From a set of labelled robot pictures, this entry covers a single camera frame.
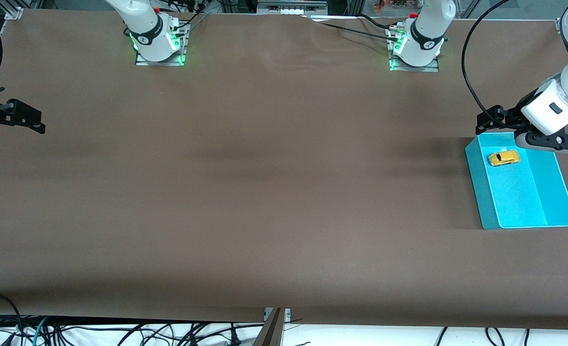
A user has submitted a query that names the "yellow toy beetle car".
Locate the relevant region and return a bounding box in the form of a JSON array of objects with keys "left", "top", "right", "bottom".
[{"left": 487, "top": 149, "right": 522, "bottom": 168}]

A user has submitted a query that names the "cyan plastic bin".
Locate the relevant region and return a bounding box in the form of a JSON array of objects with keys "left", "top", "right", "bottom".
[{"left": 464, "top": 132, "right": 568, "bottom": 230}]

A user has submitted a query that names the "brown table cover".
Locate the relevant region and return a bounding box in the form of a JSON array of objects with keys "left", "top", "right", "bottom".
[{"left": 0, "top": 9, "right": 568, "bottom": 330}]

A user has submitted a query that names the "white device with ports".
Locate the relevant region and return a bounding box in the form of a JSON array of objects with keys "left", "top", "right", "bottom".
[{"left": 257, "top": 0, "right": 329, "bottom": 16}]

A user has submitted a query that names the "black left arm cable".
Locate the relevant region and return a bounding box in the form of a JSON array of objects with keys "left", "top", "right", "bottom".
[{"left": 460, "top": 0, "right": 511, "bottom": 114}]

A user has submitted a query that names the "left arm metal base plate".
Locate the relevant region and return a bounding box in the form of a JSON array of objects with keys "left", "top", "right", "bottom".
[{"left": 389, "top": 26, "right": 441, "bottom": 73}]

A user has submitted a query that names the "aluminium frame rail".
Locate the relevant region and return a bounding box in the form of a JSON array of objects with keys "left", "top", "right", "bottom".
[{"left": 0, "top": 0, "right": 26, "bottom": 21}]

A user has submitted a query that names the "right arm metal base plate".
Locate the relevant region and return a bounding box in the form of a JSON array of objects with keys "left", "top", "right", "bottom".
[{"left": 135, "top": 22, "right": 188, "bottom": 66}]

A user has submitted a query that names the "short black base cable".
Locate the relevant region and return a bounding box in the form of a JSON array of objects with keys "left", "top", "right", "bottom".
[{"left": 358, "top": 13, "right": 400, "bottom": 30}]

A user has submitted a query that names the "long black base cable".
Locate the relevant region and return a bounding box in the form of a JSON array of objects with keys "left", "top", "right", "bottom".
[{"left": 301, "top": 16, "right": 401, "bottom": 43}]

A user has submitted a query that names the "black looped floor cable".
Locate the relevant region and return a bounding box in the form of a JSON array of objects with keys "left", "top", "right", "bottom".
[{"left": 0, "top": 292, "right": 24, "bottom": 332}]

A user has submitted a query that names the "teal floor cable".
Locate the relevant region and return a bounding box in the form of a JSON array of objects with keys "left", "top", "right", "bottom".
[{"left": 32, "top": 316, "right": 50, "bottom": 346}]

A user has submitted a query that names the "dark metal post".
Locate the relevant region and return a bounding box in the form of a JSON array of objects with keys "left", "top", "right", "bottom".
[{"left": 251, "top": 308, "right": 285, "bottom": 346}]

